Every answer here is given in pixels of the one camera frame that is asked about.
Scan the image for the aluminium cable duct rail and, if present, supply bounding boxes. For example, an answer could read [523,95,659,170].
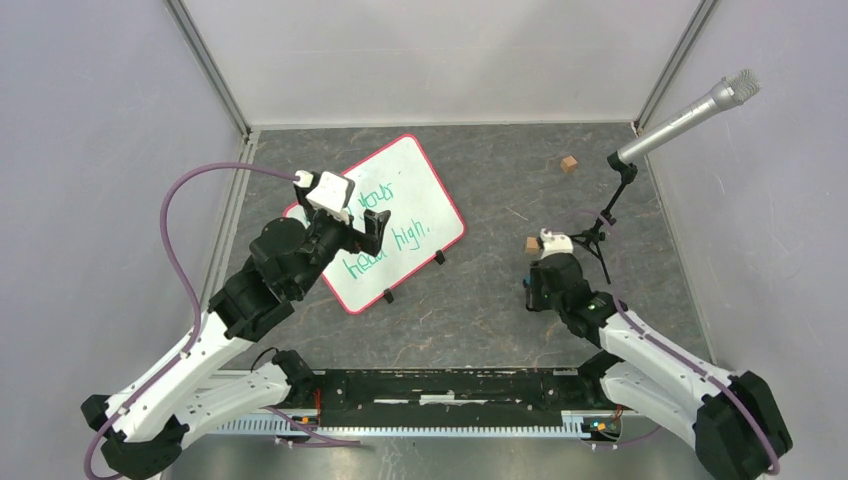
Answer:
[214,412,621,441]

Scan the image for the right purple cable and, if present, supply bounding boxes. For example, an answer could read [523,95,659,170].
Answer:
[569,210,783,477]

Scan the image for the purple cable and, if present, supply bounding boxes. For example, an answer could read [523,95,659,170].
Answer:
[569,210,783,477]
[83,162,362,480]

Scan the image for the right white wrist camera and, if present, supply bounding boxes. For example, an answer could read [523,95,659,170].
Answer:
[538,229,574,259]

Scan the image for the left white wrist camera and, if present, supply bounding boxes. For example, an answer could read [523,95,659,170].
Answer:
[294,170,355,224]

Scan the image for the wooden cube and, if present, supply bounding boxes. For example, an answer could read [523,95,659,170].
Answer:
[524,237,542,255]
[560,155,579,174]

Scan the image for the silver microphone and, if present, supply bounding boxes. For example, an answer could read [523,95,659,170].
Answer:
[607,69,760,171]

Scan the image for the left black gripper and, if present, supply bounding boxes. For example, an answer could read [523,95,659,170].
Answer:
[291,187,390,297]

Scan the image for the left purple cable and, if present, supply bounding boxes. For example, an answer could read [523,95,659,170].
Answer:
[83,162,362,480]

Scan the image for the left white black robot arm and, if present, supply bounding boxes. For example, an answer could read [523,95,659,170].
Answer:
[81,210,391,479]

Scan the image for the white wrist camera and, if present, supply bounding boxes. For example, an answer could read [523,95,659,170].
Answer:
[294,170,355,224]
[538,229,574,259]

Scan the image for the pink framed whiteboard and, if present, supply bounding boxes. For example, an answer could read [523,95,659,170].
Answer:
[322,134,466,314]

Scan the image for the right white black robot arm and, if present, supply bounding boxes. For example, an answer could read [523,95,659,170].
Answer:
[523,253,793,479]

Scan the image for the near wooden cube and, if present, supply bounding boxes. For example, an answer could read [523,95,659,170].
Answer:
[524,237,542,255]

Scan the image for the far wooden cube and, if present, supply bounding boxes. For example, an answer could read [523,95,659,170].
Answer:
[560,155,579,174]

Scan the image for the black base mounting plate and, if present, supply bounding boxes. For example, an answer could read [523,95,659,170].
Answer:
[282,368,616,428]

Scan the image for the black microphone tripod stand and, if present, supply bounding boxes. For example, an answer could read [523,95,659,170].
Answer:
[572,153,638,285]

